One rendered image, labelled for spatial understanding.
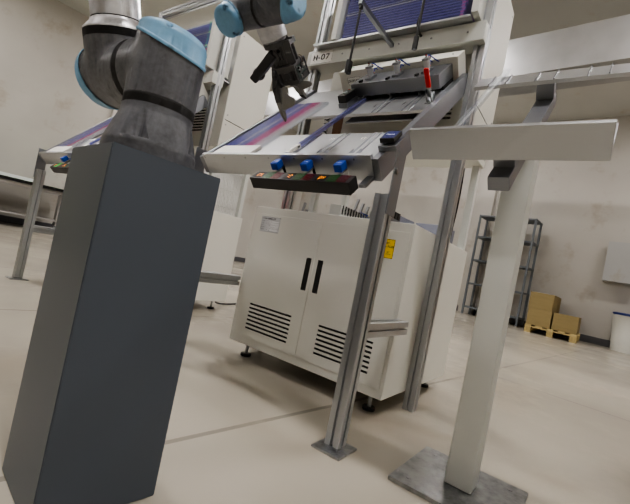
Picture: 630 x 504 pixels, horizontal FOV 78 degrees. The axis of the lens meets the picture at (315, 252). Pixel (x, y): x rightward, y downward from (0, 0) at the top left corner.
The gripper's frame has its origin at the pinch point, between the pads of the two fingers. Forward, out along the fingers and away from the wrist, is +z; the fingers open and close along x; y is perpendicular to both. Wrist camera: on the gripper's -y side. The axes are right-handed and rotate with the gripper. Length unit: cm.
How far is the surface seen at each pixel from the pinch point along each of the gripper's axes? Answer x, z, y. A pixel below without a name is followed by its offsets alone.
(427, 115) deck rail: 11.1, 12.3, 36.4
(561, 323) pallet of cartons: 350, 554, 106
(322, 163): -17.9, 8.4, 14.4
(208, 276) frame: -33, 45, -41
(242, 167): -13.2, 10.5, -17.9
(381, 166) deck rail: -19.6, 9.4, 31.7
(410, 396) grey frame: -40, 90, 31
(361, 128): 54, 35, -5
